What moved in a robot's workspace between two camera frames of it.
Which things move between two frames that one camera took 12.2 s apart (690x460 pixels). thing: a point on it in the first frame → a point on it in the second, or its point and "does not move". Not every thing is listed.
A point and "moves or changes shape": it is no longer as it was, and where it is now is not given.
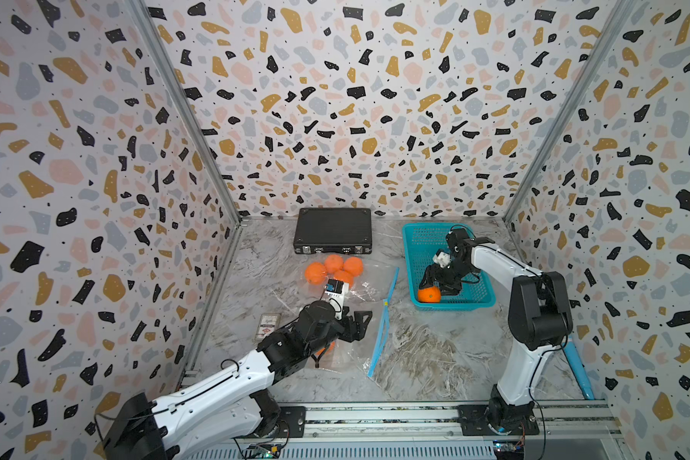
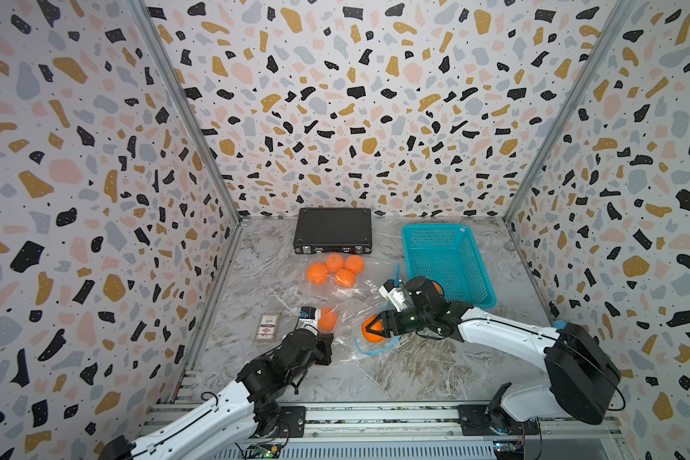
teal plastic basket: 424,241 does not move
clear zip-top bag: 357,356 moves or changes shape
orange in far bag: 354,265 does not move
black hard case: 324,230 does not move
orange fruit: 330,349 moves or changes shape
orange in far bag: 333,263 does not move
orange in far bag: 315,273 does not move
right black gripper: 429,277 → 384,317
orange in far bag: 344,276 does not move
